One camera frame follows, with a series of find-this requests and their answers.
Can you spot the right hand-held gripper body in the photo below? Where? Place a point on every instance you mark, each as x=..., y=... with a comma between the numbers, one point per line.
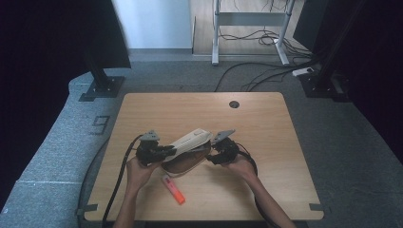
x=226, y=148

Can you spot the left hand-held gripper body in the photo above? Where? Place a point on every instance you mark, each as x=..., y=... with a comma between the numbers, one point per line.
x=147, y=152

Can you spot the beige pencil case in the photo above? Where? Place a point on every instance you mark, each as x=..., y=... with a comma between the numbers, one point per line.
x=190, y=144

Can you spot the person's left hand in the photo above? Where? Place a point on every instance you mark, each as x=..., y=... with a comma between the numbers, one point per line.
x=139, y=174

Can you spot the person's right hand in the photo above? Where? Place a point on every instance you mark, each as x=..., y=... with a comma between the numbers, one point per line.
x=242, y=167

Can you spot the orange highlighter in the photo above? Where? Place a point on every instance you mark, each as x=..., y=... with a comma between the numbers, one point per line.
x=173, y=190

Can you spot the round table grommet hole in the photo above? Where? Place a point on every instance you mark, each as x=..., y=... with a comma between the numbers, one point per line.
x=234, y=104

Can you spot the grey tape strip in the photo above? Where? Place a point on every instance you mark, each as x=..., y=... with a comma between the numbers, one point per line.
x=316, y=207

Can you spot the white power strip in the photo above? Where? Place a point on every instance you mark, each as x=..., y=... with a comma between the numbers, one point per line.
x=302, y=72

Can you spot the black curtain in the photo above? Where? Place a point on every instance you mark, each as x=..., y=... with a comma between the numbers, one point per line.
x=380, y=63
x=34, y=79

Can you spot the black stand with base plate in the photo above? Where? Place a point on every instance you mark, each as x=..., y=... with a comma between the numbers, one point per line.
x=323, y=85
x=103, y=85

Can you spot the white metal desk frame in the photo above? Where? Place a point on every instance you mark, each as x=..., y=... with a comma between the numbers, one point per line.
x=250, y=19

